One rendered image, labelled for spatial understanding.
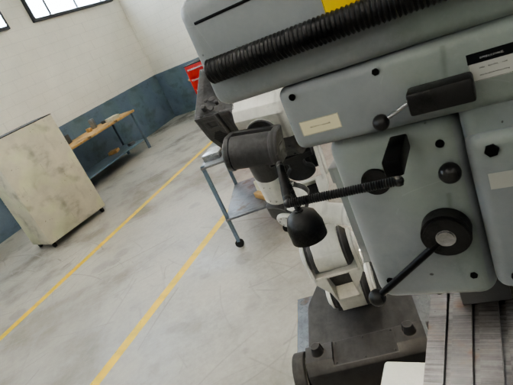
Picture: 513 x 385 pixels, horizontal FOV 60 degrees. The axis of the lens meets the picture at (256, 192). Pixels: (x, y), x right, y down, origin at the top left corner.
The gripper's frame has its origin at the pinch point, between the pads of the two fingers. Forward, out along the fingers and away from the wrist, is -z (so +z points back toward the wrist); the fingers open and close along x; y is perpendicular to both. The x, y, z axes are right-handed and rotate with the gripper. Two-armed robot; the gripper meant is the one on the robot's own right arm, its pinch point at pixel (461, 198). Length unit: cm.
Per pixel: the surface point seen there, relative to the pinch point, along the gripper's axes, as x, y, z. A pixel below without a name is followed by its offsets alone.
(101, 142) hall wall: 674, 70, 663
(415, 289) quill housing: -54, -16, 11
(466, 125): -57, -44, -2
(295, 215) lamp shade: -46, -31, 29
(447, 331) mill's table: -23.4, 24.6, 11.1
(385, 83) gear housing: -57, -53, 6
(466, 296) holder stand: -16.0, 20.1, 4.6
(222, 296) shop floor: 129, 118, 179
